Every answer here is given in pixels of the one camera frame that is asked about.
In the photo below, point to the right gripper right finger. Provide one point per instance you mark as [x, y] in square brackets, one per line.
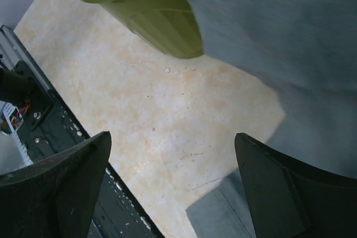
[289, 198]

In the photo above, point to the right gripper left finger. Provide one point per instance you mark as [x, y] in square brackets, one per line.
[55, 197]

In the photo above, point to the grey shirt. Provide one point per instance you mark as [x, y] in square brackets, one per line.
[304, 50]

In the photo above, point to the green plastic basket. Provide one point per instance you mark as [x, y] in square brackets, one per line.
[166, 25]

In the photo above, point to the white cable duct strip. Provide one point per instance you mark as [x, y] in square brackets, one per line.
[9, 111]

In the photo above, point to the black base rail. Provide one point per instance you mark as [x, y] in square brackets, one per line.
[50, 127]

